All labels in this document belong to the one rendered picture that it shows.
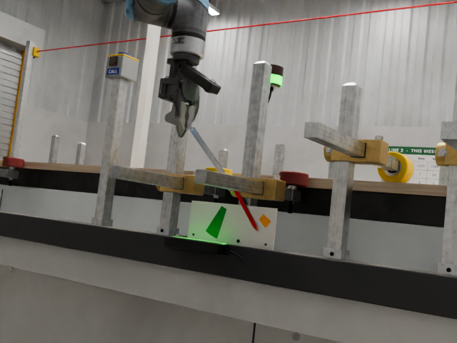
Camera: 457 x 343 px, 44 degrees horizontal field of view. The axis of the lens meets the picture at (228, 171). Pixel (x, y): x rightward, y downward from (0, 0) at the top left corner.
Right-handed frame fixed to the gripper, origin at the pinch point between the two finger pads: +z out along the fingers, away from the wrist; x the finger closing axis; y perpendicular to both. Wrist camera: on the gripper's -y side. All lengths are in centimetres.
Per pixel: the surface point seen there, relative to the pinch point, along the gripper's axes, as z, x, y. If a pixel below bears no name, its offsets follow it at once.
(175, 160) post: 6.6, -6.3, 6.8
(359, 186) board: 8.8, -27.3, -38.2
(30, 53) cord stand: -75, -117, 238
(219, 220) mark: 21.5, -5.6, -10.5
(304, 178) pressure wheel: 8.0, -22.2, -24.7
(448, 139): 4, 18, -71
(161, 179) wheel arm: 12.8, 3.3, 2.6
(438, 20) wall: -301, -713, 139
